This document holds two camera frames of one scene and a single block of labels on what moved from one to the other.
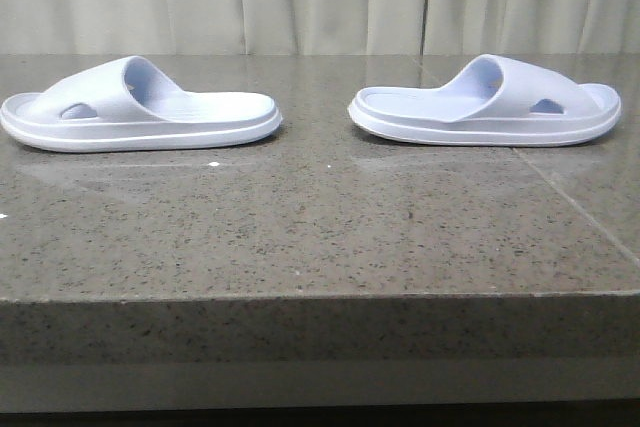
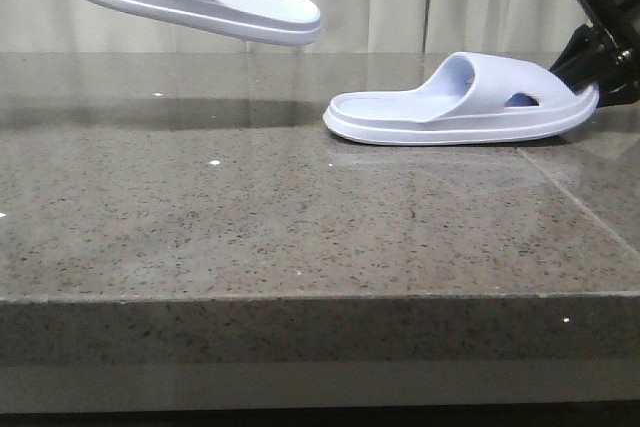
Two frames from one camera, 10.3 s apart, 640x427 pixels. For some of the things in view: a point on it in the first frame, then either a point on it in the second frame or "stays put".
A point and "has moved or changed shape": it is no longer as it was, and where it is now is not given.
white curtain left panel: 213,0 stays put
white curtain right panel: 532,0 stays put
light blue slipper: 495,100 has moved or changed shape
